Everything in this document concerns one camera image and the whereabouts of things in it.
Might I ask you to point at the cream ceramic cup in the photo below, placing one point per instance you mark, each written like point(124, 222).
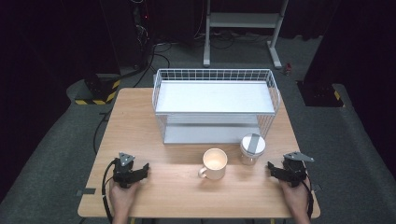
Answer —
point(214, 164)

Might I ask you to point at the small red object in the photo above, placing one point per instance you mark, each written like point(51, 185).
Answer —
point(288, 69)

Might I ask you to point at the dark equipment rack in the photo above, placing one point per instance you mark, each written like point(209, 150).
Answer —
point(141, 31)

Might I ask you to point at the glass jar with white lid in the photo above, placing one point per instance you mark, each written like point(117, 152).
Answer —
point(252, 148)

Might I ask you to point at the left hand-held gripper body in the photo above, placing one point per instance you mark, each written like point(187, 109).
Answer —
point(124, 171)

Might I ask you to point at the black yellow striped base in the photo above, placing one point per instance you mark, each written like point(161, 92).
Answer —
point(99, 90)
point(320, 95)

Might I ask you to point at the person's right hand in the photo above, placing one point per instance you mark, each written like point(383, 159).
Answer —
point(294, 199)

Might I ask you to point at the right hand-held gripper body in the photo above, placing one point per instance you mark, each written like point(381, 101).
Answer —
point(295, 170)

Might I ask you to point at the white metal stand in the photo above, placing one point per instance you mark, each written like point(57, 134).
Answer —
point(244, 21)

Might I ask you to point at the person's left hand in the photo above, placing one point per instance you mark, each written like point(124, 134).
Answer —
point(122, 196)

